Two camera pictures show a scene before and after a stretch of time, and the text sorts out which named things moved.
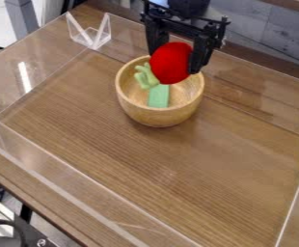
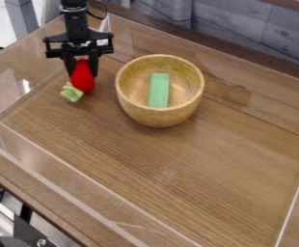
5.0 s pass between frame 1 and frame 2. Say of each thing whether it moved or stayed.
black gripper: moved
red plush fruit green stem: moved
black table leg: stayed
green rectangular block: stayed
